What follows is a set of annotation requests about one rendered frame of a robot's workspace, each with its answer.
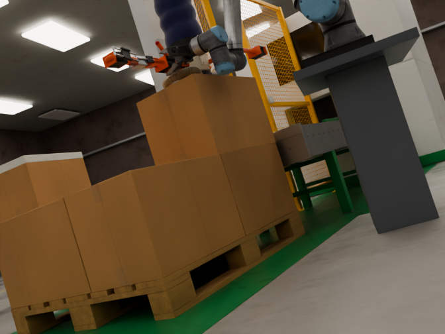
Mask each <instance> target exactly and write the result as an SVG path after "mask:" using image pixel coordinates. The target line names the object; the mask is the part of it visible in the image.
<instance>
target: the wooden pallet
mask: <svg viewBox="0 0 445 334"><path fill-rule="evenodd" d="M274 226H275V230H276V232H277V235H278V238H279V240H278V241H276V242H274V243H272V244H271V245H269V246H268V247H266V248H264V249H262V250H260V249H259V246H258V243H257V240H256V235H259V234H260V233H263V232H264V231H266V230H268V229H270V228H272V227H274ZM305 233H306V232H305V229H304V226H303V223H302V220H301V217H300V214H299V210H298V209H297V210H295V211H293V212H291V213H289V214H287V215H285V216H283V217H281V218H279V219H277V220H275V221H274V222H272V223H270V224H268V225H266V226H264V227H262V228H260V229H258V230H256V231H254V232H252V233H250V234H249V235H246V236H245V237H242V238H241V239H238V240H237V241H235V242H233V243H231V244H229V245H227V246H225V247H223V248H221V249H219V250H217V251H215V252H213V253H211V254H209V255H207V256H205V257H203V258H202V259H200V260H198V261H196V262H194V263H192V264H190V265H188V266H186V267H184V268H182V269H180V270H178V271H177V272H174V273H173V274H170V275H169V276H166V277H165V278H162V279H158V280H152V281H148V282H142V283H138V284H133V285H129V286H123V287H119V288H113V289H109V290H103V291H99V292H92V293H89V294H84V295H80V296H74V297H70V298H64V299H60V300H54V301H50V302H44V303H40V304H34V305H31V306H24V307H18V308H15V309H11V313H12V316H13V318H14V322H15V326H16V329H17V333H18V334H39V333H41V332H43V331H45V330H47V329H49V328H51V327H53V326H55V325H57V324H59V323H61V322H63V321H65V320H67V319H69V318H71V319H72V323H73V325H74V330H75V331H83V330H88V329H97V328H99V327H100V326H102V325H104V324H106V323H108V322H110V321H112V320H113V319H115V318H117V317H118V316H120V315H122V314H124V313H126V312H128V311H130V310H131V309H133V308H135V307H137V306H139V305H140V304H143V303H144V302H146V301H148V300H149V302H150V305H151V308H152V312H153V314H154V319H155V321H157V320H163V319H172V318H176V317H177V316H179V315H181V314H182V313H183V312H185V311H187V310H188V309H190V308H191V307H193V306H194V305H196V304H198V303H199V302H201V301H202V300H204V299H205V298H207V297H208V296H210V295H211V294H213V293H215V292H216V291H217V290H219V289H221V288H222V287H224V286H226V285H227V284H228V283H230V282H231V281H233V280H234V279H236V278H238V277H239V276H241V275H242V274H243V273H245V272H247V271H248V270H250V269H251V268H253V267H255V266H256V265H257V264H259V263H261V262H262V261H264V260H265V259H267V258H268V257H270V256H271V255H273V254H275V253H276V252H277V251H279V250H281V249H282V248H283V247H285V246H287V245H288V244H290V243H292V242H293V241H294V240H296V239H298V238H299V237H301V236H302V235H304V234H305ZM225 257H226V261H227V263H228V267H229V269H230V270H227V271H226V272H224V273H223V274H221V275H220V276H217V277H216V278H214V279H213V280H211V281H210V282H207V283H206V284H204V285H203V286H201V287H200V288H197V289H196V290H195V288H194V286H193V283H192V279H191V276H193V275H194V274H196V273H198V272H200V271H202V270H204V269H206V268H207V267H209V266H211V265H213V264H214V263H216V262H218V261H220V260H222V259H224V258H225ZM123 298H128V299H126V300H124V301H122V302H120V303H119V299H123ZM68 308H69V311H66V312H64V313H62V314H60V315H58V316H56V317H55V316H54V311H58V310H61V309H68Z"/></svg>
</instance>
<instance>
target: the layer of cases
mask: <svg viewBox="0 0 445 334"><path fill-rule="evenodd" d="M295 210H297V206H296V204H295V200H294V198H293V194H292V191H291V188H290V185H289V182H288V179H287V176H286V173H285V170H284V167H283V163H282V161H281V157H280V155H279V151H278V149H277V145H276V143H273V144H266V145H262V146H255V147H252V148H245V149H241V150H234V151H230V152H224V153H220V154H213V155H209V156H202V157H198V158H192V159H188V160H182V161H177V162H171V163H167V164H161V165H157V166H150V167H146V168H139V169H135V170H129V171H128V172H125V173H122V174H119V175H118V176H115V177H112V178H109V179H108V180H105V181H103V182H100V183H98V184H95V185H93V186H90V187H88V188H85V189H83V190H80V191H78V192H76V193H73V194H70V195H67V196H66V197H63V198H60V199H57V200H56V201H53V202H51V203H48V204H46V205H43V206H41V207H38V208H36V209H33V210H31V211H28V212H26V213H23V214H21V215H18V216H16V217H14V218H11V219H8V220H6V221H4V222H1V223H0V271H1V275H2V278H3V282H4V285H5V289H6V292H7V296H8V299H9V303H10V306H11V309H15V308H18V307H24V306H31V305H34V304H40V303H44V302H50V301H54V300H60V299H64V298H70V297H74V296H80V295H84V294H89V293H92V292H99V291H103V290H109V289H113V288H119V287H123V286H129V285H133V284H138V283H142V282H148V281H152V280H158V279H162V278H165V277H166V276H169V275H170V274H173V273H174V272H177V271H178V270H180V269H182V268H184V267H186V266H188V265H190V264H192V263H194V262H196V261H198V260H200V259H202V258H203V257H205V256H207V255H209V254H211V253H213V252H215V251H217V250H219V249H221V248H223V247H225V246H227V245H229V244H231V243H233V242H235V241H237V240H238V239H241V238H242V237H245V236H246V235H249V234H250V233H252V232H254V231H256V230H258V229H260V228H262V227H264V226H266V225H268V224H270V223H272V222H274V221H275V220H277V219H279V218H281V217H283V216H285V215H287V214H289V213H291V212H293V211H295Z"/></svg>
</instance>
